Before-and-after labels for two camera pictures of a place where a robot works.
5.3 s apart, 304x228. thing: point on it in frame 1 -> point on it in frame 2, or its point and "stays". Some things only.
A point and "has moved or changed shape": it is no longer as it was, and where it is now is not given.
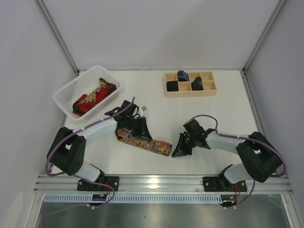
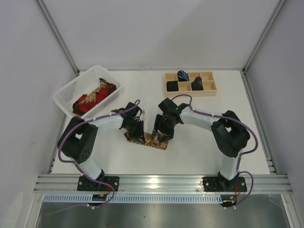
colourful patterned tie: [124, 135] has moved or changed shape
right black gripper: [186, 142] -> [163, 126]
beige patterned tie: [92, 97] stays
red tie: [80, 109] stays
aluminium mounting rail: [164, 183] stays
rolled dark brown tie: [197, 84] stays
